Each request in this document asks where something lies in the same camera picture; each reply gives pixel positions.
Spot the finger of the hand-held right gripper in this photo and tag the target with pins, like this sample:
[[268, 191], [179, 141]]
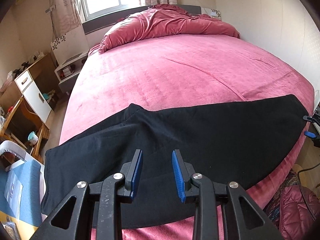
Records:
[[308, 118], [311, 135]]

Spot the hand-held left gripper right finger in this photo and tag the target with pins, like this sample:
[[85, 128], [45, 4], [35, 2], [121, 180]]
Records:
[[178, 176]]

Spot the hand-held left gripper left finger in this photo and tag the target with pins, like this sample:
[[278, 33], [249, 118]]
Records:
[[137, 173]]

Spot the black embroidered pants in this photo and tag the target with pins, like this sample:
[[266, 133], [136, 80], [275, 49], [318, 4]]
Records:
[[212, 135]]

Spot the dark patterned cloth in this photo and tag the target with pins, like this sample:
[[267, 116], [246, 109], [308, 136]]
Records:
[[277, 200]]

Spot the pink puffy jacket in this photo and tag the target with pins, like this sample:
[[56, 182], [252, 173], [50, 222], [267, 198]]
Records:
[[300, 212]]

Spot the pink bed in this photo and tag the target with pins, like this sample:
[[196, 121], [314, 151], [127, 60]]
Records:
[[175, 72]]

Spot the blue seat cushion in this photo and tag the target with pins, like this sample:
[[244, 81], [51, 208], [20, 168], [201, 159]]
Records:
[[31, 192]]

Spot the teal cup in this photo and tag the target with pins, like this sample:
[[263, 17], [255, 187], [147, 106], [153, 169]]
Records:
[[32, 138]]

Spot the white nightstand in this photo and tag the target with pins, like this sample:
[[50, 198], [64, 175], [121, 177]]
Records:
[[70, 73]]

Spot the grey chair backrest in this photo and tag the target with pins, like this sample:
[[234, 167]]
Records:
[[15, 150]]

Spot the white booklet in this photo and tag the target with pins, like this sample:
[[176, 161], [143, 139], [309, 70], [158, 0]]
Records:
[[13, 195]]

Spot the wooden chair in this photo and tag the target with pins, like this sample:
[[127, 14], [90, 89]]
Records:
[[25, 115]]

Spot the yellow cardboard box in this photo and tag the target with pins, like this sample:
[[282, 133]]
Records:
[[22, 227]]

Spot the white drawer cabinet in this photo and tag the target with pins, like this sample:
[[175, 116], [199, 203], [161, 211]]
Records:
[[35, 97]]

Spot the wooden desk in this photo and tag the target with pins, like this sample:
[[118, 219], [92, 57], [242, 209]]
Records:
[[41, 67]]

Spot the white flowered panel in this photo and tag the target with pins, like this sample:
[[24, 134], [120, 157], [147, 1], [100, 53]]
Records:
[[211, 12], [67, 45]]

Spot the pink duvet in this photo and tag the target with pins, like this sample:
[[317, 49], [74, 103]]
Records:
[[162, 22]]

